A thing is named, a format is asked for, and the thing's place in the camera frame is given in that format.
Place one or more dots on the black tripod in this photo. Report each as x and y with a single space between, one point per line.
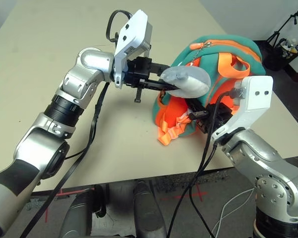
295 15

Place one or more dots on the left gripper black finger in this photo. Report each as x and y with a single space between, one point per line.
156 85
159 69

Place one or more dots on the grey white plush toy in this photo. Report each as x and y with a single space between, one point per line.
188 81

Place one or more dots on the grey robot leg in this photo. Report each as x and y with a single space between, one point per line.
149 210
79 215

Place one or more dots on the grey left robot leg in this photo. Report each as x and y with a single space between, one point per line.
79 215

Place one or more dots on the grey right robot leg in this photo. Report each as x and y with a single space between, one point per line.
149 210

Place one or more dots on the black bin with items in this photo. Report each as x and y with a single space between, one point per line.
275 59

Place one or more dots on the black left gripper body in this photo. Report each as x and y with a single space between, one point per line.
139 69

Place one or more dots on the teal and orange backpack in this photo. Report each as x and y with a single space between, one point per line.
175 114

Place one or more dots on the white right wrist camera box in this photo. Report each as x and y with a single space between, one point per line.
253 104

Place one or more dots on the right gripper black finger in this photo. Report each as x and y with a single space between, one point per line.
200 115
196 106

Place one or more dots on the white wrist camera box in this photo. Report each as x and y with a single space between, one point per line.
131 37
253 104

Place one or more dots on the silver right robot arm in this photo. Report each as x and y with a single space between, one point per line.
263 161

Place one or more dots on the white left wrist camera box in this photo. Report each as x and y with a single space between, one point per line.
131 37

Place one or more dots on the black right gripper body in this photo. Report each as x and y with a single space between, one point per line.
223 115

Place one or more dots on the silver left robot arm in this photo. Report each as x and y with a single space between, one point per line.
84 74

